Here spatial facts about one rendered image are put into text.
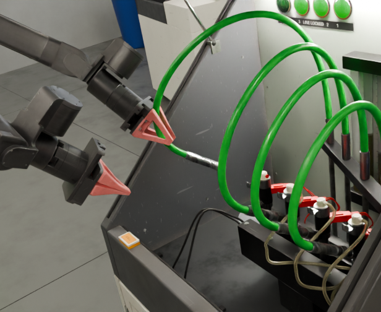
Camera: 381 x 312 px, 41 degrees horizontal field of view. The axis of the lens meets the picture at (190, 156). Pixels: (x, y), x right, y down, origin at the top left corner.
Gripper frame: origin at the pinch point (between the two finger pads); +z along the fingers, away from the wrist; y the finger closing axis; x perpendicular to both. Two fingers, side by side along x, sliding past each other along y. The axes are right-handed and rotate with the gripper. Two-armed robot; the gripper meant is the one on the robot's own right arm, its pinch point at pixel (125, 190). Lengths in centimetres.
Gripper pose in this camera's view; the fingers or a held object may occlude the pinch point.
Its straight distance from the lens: 90.0
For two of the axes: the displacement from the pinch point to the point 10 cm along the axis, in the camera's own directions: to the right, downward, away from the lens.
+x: -3.2, -3.8, 8.7
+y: 5.5, -8.2, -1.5
